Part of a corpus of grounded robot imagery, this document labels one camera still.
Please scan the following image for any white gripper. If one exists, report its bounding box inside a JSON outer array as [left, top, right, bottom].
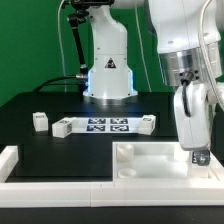
[[174, 83, 211, 166]]

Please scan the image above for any white square table top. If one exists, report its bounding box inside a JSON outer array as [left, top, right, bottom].
[[112, 142, 224, 181]]

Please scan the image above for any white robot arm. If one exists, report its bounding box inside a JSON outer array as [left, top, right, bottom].
[[61, 0, 224, 166]]

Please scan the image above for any white U-shaped obstacle fence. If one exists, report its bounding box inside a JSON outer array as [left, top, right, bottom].
[[0, 146, 224, 208]]

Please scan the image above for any white fiducial tag sheet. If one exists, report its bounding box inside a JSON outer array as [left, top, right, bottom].
[[72, 117, 140, 133]]

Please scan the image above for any white hanging cable right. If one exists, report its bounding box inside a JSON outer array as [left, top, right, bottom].
[[133, 4, 153, 93]]

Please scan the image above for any white hanging cable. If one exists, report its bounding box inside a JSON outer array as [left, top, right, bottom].
[[133, 4, 153, 93], [56, 0, 68, 93]]

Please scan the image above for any black cable at base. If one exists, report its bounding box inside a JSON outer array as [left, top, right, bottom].
[[32, 75, 88, 93]]

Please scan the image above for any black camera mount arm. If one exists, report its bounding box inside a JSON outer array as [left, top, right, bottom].
[[67, 11, 88, 80]]

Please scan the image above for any white hanging cable left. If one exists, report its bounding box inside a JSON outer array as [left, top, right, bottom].
[[56, 0, 68, 93]]

